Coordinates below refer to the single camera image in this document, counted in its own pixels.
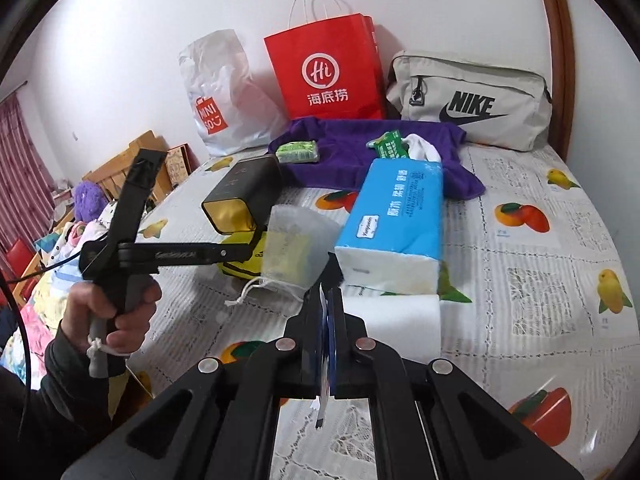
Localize fruit print tablecloth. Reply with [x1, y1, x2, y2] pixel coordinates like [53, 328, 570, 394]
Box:
[115, 142, 640, 480]

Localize grey waist bag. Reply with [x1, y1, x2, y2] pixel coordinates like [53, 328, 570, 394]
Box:
[385, 50, 554, 153]

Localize person's left hand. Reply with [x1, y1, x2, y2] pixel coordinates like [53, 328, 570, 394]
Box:
[65, 275, 164, 357]

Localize blue tissue pack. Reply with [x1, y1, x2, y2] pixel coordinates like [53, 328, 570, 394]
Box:
[333, 158, 446, 296]

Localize light green tissue packet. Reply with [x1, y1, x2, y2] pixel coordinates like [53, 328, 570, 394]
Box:
[276, 140, 321, 165]

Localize red striped curtain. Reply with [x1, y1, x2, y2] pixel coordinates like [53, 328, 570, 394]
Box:
[0, 92, 61, 256]

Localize purple plush toy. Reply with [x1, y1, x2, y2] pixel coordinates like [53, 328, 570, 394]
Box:
[74, 181, 109, 224]

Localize wooden headboard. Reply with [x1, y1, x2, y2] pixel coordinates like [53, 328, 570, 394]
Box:
[82, 130, 169, 207]

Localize white gloves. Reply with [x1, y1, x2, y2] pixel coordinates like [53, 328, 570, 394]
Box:
[400, 132, 444, 163]

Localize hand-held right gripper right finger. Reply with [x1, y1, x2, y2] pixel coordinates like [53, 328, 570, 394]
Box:
[327, 287, 586, 480]

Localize translucent mesh drawstring pouch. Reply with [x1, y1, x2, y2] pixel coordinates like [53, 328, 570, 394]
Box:
[225, 204, 342, 309]

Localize patterned notebook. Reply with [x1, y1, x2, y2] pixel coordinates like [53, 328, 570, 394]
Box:
[165, 144, 192, 186]

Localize black cable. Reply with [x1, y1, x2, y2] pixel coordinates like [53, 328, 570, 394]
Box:
[0, 252, 86, 392]

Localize purple cloth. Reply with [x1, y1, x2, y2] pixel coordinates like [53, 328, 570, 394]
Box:
[267, 116, 487, 199]

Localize red chair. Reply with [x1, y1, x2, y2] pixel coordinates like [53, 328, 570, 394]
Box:
[0, 237, 42, 307]

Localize white plastic shopping bag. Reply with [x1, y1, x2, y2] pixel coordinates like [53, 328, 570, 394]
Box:
[179, 29, 289, 158]

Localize person's left forearm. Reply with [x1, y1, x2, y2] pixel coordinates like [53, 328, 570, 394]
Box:
[0, 317, 133, 480]

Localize green printed packet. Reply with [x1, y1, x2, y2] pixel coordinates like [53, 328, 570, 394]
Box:
[367, 131, 409, 161]

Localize pastel striped quilt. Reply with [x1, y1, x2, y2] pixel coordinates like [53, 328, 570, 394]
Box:
[0, 220, 112, 382]

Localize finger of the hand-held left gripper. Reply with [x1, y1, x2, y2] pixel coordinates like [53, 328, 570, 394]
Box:
[119, 241, 254, 267]

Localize dark rectangular tin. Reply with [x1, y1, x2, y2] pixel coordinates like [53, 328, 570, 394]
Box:
[201, 154, 282, 236]

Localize red paper bag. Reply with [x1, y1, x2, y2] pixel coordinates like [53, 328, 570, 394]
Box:
[263, 0, 389, 121]

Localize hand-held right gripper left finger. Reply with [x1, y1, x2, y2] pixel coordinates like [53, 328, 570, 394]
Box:
[60, 282, 328, 480]

